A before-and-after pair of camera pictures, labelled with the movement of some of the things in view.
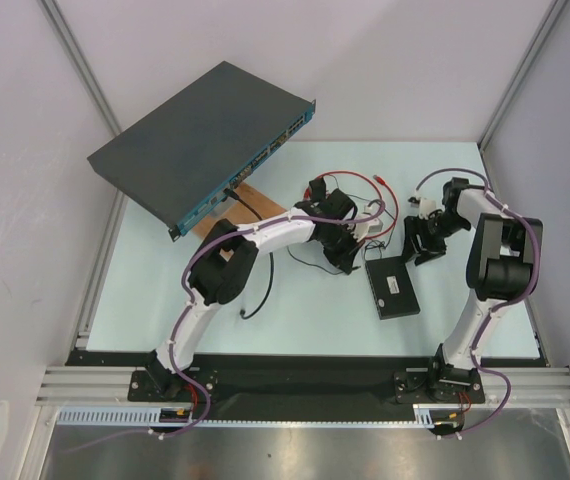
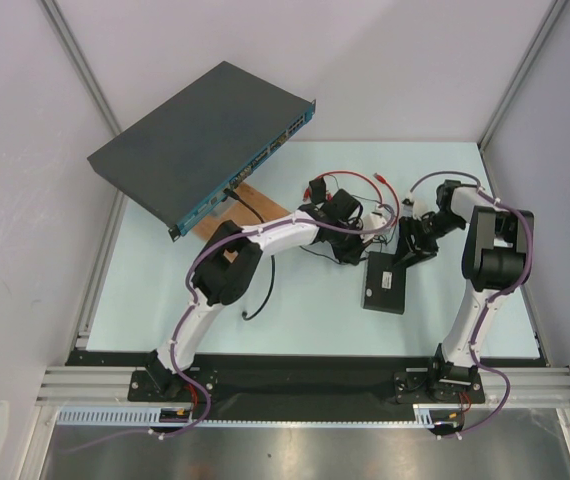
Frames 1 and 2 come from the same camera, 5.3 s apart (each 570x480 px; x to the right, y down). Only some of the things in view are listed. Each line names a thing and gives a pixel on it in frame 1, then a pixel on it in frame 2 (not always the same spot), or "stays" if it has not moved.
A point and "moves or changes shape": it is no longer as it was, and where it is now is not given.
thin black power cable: [320, 269] → [338, 262]
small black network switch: [392, 287] moves or changes shape
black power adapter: [318, 189] stays
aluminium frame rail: [533, 386] stays
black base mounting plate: [297, 377] stays
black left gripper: [344, 260] stays
